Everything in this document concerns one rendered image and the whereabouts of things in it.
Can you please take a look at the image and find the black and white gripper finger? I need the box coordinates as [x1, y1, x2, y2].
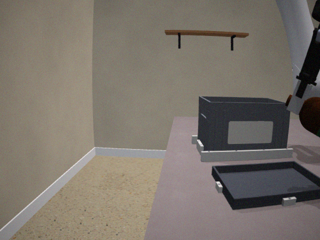
[287, 27, 320, 115]
[305, 62, 320, 100]

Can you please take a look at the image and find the brown bottle with green label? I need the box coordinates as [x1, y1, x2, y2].
[285, 94, 320, 137]

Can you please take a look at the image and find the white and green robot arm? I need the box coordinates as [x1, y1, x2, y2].
[275, 0, 320, 99]

